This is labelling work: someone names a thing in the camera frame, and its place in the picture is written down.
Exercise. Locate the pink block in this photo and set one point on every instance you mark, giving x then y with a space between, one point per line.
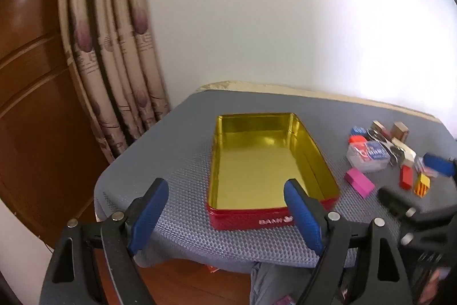
360 182

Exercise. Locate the purple cloth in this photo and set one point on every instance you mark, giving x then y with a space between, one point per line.
284 300

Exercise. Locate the white black striped block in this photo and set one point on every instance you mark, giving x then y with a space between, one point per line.
421 164

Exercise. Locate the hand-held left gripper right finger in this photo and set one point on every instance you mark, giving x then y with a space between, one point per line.
303 215

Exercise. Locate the red tin box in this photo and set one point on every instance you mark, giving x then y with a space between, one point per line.
257 165

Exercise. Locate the yellow striped block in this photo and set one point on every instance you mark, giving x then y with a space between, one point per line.
422 184

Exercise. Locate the red block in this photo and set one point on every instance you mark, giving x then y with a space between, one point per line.
406 177

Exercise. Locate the clear red barcode box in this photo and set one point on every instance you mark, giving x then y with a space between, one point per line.
400 131

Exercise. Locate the blue toy brick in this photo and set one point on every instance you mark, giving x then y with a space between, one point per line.
358 131

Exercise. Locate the small red packet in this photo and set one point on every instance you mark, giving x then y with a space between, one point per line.
212 268

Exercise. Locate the orange-red block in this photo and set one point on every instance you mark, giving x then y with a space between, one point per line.
358 139

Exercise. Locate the brown wooden door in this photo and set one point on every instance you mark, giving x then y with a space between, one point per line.
35 112

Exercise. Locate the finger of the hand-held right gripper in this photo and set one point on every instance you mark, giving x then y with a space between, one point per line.
439 165
396 203

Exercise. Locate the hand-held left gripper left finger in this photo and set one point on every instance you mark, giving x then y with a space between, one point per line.
150 215

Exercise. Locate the clear playing card case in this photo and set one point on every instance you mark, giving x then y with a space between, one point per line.
367 155

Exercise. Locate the person's grey trouser leg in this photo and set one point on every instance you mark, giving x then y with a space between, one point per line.
271 283

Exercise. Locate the patterned beige curtain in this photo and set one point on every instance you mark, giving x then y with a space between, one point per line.
107 40

